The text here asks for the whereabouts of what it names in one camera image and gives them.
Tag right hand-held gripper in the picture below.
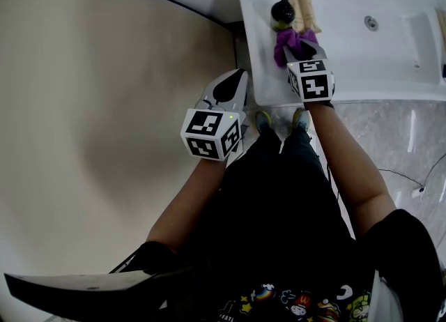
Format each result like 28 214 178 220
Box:
282 40 336 103

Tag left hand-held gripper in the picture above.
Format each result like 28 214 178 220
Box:
180 68 250 167

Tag purple cloth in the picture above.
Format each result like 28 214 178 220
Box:
273 29 320 68

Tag black and green soap dispenser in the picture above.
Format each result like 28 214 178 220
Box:
270 0 297 33

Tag person's left forearm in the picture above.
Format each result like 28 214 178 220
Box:
146 155 228 255

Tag person's right forearm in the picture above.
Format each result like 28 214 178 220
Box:
305 102 398 240

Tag person's left shoe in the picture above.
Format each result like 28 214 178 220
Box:
254 110 273 134

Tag person's shoe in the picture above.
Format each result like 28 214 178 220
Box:
292 107 312 132
254 110 273 134

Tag white ceramic sink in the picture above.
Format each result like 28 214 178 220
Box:
231 0 446 107

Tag person's right shoe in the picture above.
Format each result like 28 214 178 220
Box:
292 107 312 132

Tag person's black trousers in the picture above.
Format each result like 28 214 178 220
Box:
194 127 357 279

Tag person's black printed shirt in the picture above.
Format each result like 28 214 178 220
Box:
110 208 446 322

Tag dark grey board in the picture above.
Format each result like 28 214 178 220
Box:
3 267 196 322

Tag thin black cable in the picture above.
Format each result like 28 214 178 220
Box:
378 152 446 193

